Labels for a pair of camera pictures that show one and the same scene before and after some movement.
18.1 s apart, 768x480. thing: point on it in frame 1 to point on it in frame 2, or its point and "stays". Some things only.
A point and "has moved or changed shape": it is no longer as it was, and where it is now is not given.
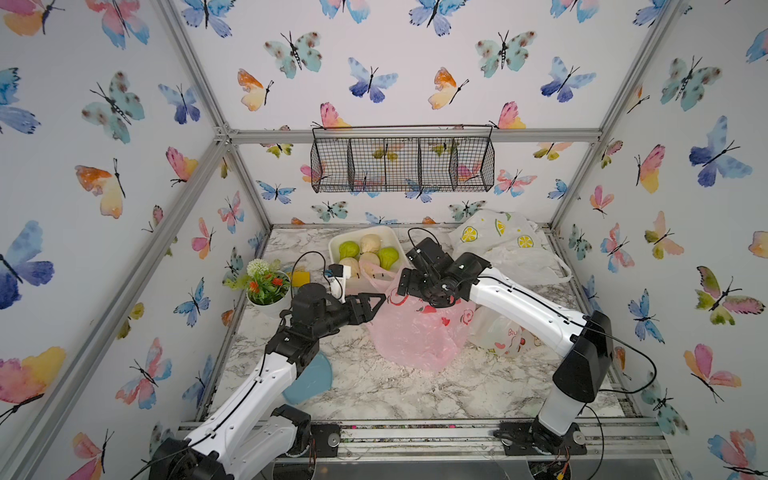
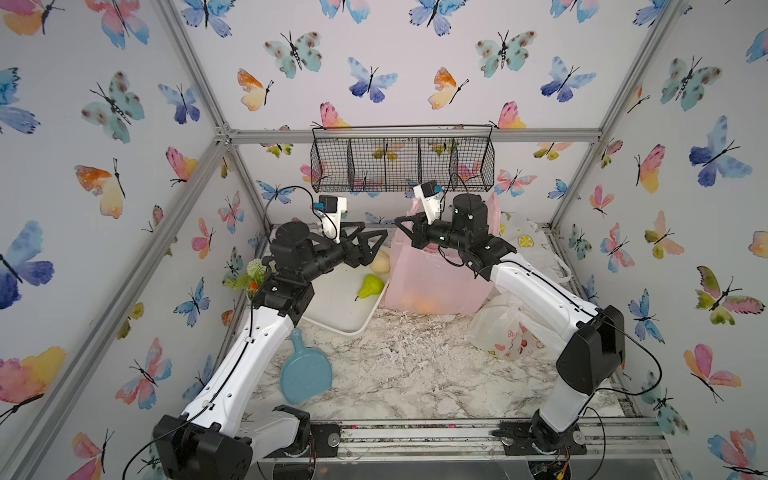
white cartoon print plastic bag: (500, 335) stays
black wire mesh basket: (403, 159) stays
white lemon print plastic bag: (513, 245) stays
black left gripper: (362, 309) to (358, 255)
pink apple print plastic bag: (413, 333) has moved or changed shape
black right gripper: (412, 287) to (421, 231)
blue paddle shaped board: (315, 378) stays
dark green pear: (387, 257) to (371, 286)
